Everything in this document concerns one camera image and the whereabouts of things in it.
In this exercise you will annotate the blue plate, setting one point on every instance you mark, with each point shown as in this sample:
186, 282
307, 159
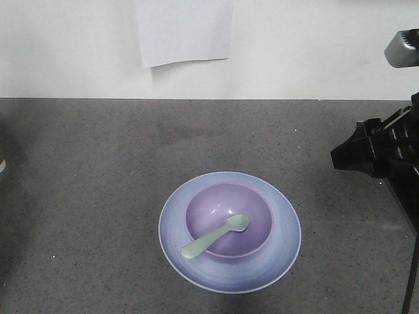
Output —
231, 275

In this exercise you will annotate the white paper sheet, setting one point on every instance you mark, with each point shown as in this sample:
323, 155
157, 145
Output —
178, 31

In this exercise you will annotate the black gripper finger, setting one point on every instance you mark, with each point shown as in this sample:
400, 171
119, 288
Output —
356, 153

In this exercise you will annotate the brown paper cup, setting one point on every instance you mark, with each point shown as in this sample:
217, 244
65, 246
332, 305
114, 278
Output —
2, 162

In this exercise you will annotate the purple plastic bowl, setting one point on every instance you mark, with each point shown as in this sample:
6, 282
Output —
209, 209

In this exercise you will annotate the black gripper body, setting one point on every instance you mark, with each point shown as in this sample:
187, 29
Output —
392, 146

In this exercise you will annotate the light green plastic spoon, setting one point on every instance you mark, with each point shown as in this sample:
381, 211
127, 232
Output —
235, 223

